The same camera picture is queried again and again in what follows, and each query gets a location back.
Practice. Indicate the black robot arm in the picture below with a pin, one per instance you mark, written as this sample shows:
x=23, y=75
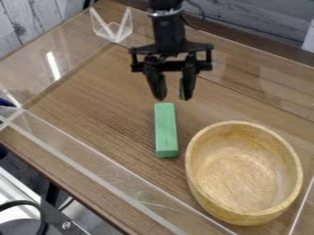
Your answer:
x=166, y=4

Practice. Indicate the black metal clamp bracket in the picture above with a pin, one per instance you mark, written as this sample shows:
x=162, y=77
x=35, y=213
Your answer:
x=54, y=219

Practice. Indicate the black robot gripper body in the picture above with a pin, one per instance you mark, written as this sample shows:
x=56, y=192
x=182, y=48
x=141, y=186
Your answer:
x=171, y=51

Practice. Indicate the clear acrylic enclosure wall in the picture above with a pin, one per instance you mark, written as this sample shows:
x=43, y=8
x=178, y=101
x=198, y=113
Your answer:
x=80, y=123

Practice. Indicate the clear acrylic corner bracket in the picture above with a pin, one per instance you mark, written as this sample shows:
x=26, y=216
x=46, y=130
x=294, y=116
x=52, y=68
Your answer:
x=114, y=32

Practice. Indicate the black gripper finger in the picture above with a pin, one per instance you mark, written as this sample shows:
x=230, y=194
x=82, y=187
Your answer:
x=189, y=79
x=155, y=77

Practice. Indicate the black table leg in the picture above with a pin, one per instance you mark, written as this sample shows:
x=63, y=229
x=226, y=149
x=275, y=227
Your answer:
x=52, y=194

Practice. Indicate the green rectangular block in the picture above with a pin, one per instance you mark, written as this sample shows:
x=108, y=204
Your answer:
x=166, y=130

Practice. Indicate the light wooden bowl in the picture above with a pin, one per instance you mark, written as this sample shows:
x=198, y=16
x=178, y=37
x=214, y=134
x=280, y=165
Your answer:
x=245, y=173

